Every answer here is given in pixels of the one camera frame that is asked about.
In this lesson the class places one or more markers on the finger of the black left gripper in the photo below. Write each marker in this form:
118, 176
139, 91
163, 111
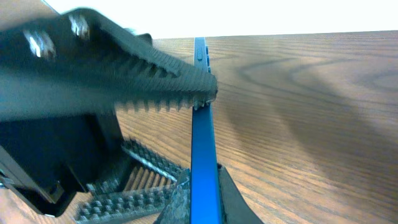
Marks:
81, 62

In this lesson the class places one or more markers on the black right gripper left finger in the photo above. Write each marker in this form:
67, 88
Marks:
177, 210

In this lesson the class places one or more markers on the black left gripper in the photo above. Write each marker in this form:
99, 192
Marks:
45, 162

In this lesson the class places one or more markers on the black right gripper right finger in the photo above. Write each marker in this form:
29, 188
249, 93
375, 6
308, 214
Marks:
234, 209

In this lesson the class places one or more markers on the blue Galaxy smartphone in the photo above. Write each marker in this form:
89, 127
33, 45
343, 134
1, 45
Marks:
205, 202

